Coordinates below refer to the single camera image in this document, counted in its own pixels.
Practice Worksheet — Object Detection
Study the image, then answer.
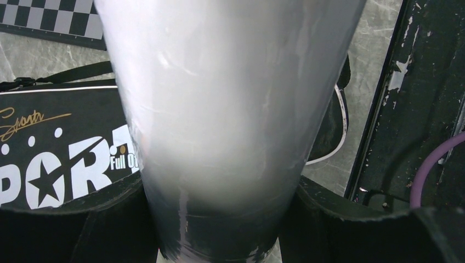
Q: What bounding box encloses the black white chessboard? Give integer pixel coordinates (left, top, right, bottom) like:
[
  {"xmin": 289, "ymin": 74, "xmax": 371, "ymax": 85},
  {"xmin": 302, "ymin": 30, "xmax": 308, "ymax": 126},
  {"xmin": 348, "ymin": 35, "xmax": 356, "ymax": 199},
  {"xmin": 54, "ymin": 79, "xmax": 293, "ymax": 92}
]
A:
[{"xmin": 1, "ymin": 0, "xmax": 106, "ymax": 50}]

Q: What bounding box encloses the white shuttlecock tube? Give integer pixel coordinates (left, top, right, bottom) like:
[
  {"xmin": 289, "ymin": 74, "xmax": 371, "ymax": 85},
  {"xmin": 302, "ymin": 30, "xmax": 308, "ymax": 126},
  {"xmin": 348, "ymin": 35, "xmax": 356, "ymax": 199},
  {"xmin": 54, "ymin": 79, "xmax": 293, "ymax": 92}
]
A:
[{"xmin": 94, "ymin": 0, "xmax": 366, "ymax": 262}]

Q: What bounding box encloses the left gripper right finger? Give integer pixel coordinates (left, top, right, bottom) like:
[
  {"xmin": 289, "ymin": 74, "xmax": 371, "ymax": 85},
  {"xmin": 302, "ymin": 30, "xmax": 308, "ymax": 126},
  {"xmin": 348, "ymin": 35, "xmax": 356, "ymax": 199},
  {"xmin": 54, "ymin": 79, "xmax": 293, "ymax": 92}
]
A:
[{"xmin": 279, "ymin": 176, "xmax": 464, "ymax": 262}]

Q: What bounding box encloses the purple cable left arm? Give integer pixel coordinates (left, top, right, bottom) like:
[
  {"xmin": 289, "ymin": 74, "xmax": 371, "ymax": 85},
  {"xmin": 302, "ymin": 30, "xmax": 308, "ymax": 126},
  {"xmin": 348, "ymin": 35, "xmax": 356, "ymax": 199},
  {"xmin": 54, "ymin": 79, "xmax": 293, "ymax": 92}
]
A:
[{"xmin": 410, "ymin": 131, "xmax": 465, "ymax": 209}]

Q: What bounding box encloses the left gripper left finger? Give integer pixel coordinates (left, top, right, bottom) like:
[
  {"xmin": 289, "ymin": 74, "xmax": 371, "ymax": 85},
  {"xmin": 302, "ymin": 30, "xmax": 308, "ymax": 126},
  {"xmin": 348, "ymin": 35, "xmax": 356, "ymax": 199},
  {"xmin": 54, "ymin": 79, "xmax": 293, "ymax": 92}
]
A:
[{"xmin": 1, "ymin": 173, "xmax": 158, "ymax": 262}]

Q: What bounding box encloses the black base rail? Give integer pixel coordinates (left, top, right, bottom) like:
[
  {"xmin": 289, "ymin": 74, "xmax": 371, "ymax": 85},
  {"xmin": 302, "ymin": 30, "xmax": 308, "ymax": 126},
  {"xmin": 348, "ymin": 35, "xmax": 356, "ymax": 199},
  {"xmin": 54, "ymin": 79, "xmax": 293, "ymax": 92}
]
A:
[{"xmin": 344, "ymin": 1, "xmax": 464, "ymax": 212}]

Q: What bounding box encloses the black racket bag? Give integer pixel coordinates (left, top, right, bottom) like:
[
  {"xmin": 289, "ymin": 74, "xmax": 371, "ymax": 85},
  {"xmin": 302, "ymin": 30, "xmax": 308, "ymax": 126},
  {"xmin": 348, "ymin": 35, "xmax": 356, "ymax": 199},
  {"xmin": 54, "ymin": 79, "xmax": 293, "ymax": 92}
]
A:
[{"xmin": 1, "ymin": 59, "xmax": 351, "ymax": 216}]

